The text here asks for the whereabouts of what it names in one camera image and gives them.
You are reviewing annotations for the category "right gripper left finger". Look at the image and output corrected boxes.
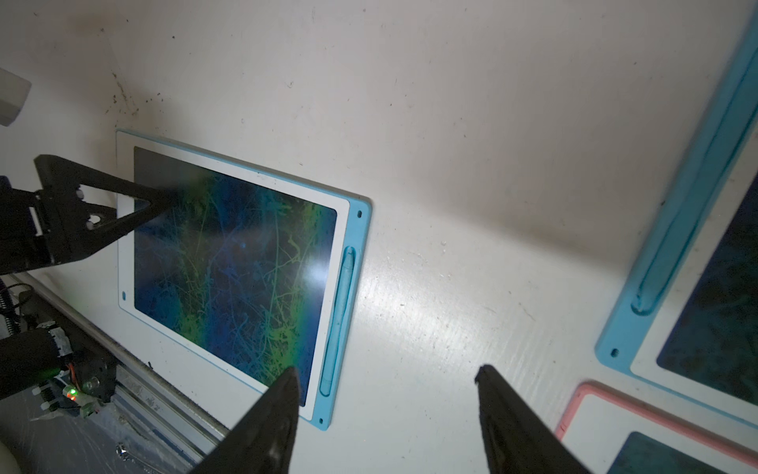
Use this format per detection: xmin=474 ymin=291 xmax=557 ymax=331
xmin=191 ymin=367 xmax=300 ymax=474

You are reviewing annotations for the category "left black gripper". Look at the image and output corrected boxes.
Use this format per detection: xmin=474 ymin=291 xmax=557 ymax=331
xmin=1 ymin=154 xmax=177 ymax=276

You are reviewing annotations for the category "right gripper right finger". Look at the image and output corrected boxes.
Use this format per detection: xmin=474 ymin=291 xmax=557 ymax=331
xmin=475 ymin=365 xmax=588 ymax=473

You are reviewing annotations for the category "pink writing tablet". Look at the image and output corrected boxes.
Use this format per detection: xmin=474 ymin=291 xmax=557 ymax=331
xmin=555 ymin=382 xmax=757 ymax=473

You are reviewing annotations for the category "blue writing tablet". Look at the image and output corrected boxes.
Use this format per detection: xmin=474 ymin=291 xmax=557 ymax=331
xmin=595 ymin=23 xmax=757 ymax=428
xmin=116 ymin=130 xmax=372 ymax=430

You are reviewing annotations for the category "blue stylus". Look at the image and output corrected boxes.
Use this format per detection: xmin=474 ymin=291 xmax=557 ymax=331
xmin=630 ymin=67 xmax=757 ymax=316
xmin=319 ymin=247 xmax=355 ymax=397

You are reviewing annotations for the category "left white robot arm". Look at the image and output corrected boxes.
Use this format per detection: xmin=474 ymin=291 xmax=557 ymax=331
xmin=1 ymin=155 xmax=177 ymax=398

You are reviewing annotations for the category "aluminium front rail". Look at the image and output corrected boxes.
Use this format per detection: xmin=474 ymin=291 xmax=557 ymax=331
xmin=10 ymin=273 xmax=229 ymax=473

